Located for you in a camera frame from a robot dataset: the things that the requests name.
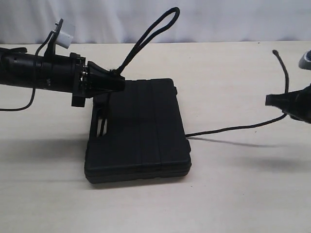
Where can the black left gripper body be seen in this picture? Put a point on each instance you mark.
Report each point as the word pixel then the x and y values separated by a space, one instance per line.
pixel 79 80

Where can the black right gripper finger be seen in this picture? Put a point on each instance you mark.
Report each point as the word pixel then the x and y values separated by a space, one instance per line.
pixel 297 104

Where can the black plastic carrying case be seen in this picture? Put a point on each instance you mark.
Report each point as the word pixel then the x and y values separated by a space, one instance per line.
pixel 137 134

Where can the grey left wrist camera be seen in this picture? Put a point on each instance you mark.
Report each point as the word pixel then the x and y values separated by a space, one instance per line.
pixel 66 35

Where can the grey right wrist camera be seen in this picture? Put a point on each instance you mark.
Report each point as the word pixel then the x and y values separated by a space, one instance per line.
pixel 305 61

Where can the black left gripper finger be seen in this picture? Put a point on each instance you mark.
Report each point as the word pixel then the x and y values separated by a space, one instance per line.
pixel 97 73
pixel 105 83

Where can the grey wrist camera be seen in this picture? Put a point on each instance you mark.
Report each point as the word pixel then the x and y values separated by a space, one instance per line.
pixel 66 35
pixel 305 61

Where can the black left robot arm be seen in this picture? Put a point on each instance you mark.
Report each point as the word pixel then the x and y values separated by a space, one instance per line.
pixel 70 74

